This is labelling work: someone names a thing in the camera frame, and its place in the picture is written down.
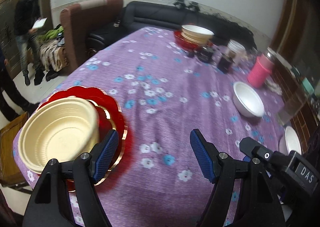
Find stacked cream bowls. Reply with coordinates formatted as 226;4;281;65
181;25;214;45

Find white foam bowl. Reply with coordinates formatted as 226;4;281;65
279;126;302;155
233;81;265;118

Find cream plastic bowl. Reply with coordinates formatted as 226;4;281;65
18;97;99;174

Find large red scalloped plate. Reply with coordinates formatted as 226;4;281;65
39;86;127;185

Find wooden chair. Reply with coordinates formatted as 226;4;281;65
1;112;31;194

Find red plate under bowls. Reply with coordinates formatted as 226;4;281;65
174;30;203;51

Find pink ribbed cup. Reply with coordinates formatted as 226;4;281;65
247;55;273;88

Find patterned blanket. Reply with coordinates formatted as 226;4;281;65
40;40;69;72

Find white lidded jar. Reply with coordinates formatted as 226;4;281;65
226;39;246;66

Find black leather sofa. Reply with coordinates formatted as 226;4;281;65
86;1;257;52

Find purple floral tablecloth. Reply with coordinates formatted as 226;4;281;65
12;26;287;227

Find brown armchair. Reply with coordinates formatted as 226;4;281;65
60;0;124;73

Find green jacket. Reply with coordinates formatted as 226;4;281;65
37;26;64;42

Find person in jeans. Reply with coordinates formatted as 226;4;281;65
14;0;44;86

